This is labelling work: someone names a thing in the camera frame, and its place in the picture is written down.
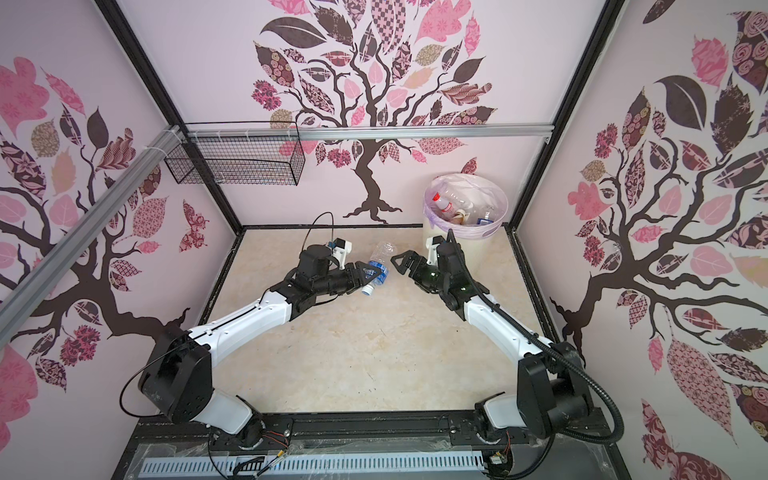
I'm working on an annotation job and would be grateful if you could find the tall clear bottle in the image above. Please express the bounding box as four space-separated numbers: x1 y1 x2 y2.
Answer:
461 189 495 217

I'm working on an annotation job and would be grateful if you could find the black right corner post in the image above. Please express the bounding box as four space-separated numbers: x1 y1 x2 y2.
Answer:
507 0 627 233

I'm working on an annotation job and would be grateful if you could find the white bottle red cap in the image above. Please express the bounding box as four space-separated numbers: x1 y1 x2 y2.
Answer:
431 192 464 219

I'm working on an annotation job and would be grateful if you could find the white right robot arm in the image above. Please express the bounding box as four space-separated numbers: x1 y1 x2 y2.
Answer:
391 237 594 439

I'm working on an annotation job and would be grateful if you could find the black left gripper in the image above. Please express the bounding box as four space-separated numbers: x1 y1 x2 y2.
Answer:
314 260 381 296

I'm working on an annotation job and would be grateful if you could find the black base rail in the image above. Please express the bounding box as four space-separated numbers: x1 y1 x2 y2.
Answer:
126 409 608 453

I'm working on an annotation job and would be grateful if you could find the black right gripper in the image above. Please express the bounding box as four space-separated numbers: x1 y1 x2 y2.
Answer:
391 252 449 294

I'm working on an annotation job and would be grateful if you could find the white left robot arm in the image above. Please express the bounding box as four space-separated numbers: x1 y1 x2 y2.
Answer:
138 239 385 447

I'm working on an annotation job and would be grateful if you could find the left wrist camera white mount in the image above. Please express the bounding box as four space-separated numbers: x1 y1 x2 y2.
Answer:
329 238 352 270

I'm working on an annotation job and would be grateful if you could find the aluminium rail back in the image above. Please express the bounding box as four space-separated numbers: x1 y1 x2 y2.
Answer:
188 123 554 141

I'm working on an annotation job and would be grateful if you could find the aluminium rail left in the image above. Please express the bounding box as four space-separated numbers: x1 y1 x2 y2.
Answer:
1 125 182 345

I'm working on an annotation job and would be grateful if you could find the clear bottle blue label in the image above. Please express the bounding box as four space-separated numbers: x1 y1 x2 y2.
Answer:
361 241 397 296

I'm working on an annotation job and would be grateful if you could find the black corner frame post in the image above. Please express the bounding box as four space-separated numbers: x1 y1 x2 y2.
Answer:
95 0 244 235

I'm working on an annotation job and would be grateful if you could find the white bin purple bag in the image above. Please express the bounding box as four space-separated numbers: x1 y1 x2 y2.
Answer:
421 173 509 270

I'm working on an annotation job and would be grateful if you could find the aluminium rail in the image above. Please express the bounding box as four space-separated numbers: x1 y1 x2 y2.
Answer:
188 123 554 141
1 125 182 345

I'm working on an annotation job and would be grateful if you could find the black corrugated cable hose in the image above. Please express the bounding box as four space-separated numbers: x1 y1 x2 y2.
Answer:
443 229 625 480

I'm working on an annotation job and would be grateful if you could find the black wire basket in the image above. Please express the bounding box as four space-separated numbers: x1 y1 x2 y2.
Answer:
165 120 306 186

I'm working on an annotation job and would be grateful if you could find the white slotted cable duct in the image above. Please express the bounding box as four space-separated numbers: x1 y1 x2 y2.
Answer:
134 451 484 479

